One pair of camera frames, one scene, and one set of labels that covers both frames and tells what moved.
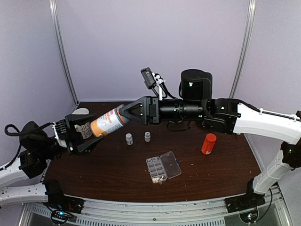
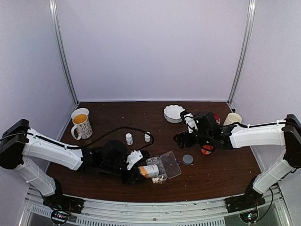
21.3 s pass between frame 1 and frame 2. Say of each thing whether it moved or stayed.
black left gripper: moved
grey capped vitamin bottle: moved
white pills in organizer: stayed
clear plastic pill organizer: stayed
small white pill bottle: stayed
